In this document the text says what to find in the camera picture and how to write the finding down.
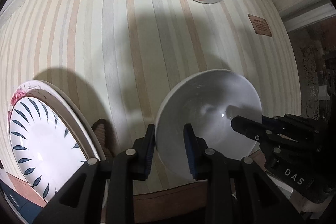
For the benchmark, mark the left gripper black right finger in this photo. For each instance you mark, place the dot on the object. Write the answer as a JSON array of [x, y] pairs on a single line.
[[195, 150]]

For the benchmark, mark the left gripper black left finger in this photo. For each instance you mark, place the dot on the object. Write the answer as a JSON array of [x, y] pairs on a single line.
[[142, 159]]

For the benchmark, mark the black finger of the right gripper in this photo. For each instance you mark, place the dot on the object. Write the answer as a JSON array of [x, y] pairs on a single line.
[[251, 129]]

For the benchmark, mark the white bowl red flowers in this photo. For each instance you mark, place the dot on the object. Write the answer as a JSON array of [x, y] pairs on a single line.
[[208, 101]]

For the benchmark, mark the white plate grey flower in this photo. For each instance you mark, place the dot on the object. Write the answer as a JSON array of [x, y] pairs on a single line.
[[48, 141]]

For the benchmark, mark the white plate blue leaf rim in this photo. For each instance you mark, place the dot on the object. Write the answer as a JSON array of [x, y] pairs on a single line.
[[45, 150]]

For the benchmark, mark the white plate pink flowers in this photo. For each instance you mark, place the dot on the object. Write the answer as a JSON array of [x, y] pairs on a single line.
[[65, 109]]

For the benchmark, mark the brown mat label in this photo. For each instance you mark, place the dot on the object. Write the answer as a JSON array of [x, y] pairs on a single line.
[[260, 25]]

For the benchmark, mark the striped beige table mat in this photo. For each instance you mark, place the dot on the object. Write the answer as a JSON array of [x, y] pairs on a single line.
[[118, 59]]

